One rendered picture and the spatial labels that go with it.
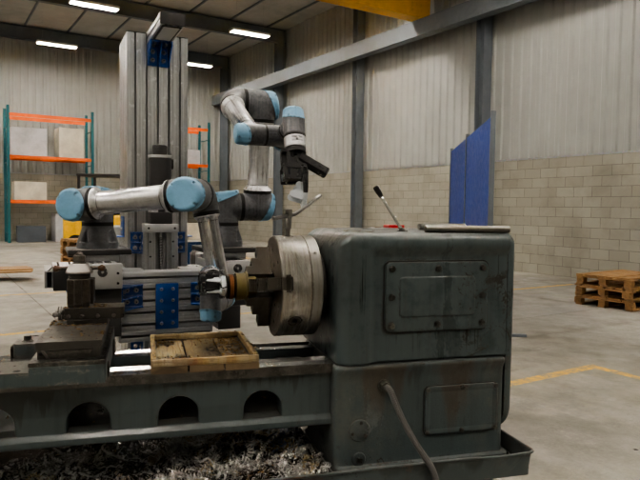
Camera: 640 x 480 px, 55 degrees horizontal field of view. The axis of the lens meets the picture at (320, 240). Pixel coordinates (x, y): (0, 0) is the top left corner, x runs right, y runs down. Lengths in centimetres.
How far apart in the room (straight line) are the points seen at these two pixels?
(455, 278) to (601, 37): 1176
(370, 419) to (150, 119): 151
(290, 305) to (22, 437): 79
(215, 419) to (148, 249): 95
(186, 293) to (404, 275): 99
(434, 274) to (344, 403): 47
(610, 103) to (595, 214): 211
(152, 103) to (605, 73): 1129
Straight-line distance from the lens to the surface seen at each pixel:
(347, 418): 190
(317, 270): 184
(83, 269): 198
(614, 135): 1296
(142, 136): 268
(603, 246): 1294
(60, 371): 175
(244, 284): 190
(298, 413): 191
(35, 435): 188
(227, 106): 246
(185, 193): 214
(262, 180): 258
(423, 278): 189
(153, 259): 260
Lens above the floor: 133
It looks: 3 degrees down
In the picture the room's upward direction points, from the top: 1 degrees clockwise
